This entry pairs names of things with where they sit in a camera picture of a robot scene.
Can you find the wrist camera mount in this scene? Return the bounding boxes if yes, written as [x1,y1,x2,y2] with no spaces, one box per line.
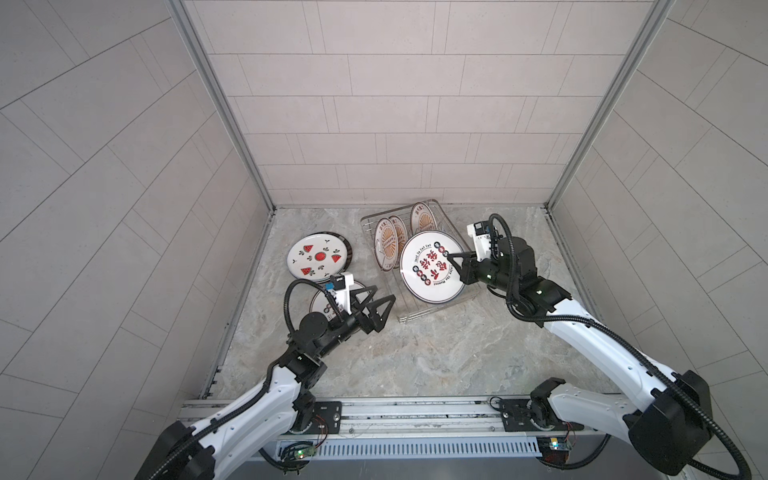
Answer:
[467,220,495,262]
[326,272,354,314]

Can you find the white watermelon plate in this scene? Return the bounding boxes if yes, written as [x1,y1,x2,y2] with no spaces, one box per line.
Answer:
[286,232,325,283]

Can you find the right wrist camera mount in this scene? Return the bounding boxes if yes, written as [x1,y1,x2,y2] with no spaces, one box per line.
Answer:
[467,220,495,262]

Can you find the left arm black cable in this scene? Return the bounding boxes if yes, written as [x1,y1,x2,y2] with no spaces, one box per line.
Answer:
[143,278,349,480]

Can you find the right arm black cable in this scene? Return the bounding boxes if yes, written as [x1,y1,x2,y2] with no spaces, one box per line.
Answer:
[487,212,754,480]

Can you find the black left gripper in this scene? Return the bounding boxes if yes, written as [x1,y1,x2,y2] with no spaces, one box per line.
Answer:
[310,288,392,362]

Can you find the front orange sunburst plate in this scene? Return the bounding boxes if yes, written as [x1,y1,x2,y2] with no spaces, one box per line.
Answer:
[374,218,399,271]

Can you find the aluminium front rail frame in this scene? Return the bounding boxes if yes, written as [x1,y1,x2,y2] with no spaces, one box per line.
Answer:
[161,393,685,480]

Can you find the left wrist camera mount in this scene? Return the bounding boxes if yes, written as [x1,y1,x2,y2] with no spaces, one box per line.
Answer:
[326,272,354,314]

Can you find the green circuit board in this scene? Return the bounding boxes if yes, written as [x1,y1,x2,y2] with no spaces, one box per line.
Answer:
[281,441,317,464]
[537,436,573,466]

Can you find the wire metal dish rack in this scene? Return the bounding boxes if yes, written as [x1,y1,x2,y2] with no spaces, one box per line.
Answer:
[360,199,480,322]

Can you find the orange sunburst plate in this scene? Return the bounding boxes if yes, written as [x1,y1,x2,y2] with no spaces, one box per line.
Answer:
[374,218,399,271]
[389,215,409,258]

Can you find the left green circuit board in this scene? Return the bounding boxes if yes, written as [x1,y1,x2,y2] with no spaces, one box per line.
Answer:
[281,441,317,464]

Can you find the white red character plate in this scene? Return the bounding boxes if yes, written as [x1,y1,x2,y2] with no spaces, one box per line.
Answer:
[309,281,366,321]

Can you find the right green circuit board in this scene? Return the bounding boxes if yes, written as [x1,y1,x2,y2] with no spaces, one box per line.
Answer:
[537,436,573,466]

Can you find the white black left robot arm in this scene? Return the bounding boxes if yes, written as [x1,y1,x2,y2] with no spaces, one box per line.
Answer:
[136,283,396,479]

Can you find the dark striped rim plate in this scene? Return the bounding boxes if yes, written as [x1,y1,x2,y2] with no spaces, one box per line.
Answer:
[317,231,353,283]

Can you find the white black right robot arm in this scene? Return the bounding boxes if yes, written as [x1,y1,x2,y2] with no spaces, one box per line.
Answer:
[435,232,720,475]

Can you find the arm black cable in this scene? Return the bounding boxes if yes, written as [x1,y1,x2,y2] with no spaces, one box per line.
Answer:
[143,278,349,480]
[487,212,754,480]

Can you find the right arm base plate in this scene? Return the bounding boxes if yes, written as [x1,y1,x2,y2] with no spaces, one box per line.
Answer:
[489,397,584,432]

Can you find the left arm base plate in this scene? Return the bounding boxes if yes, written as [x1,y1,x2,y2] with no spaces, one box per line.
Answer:
[290,401,342,435]

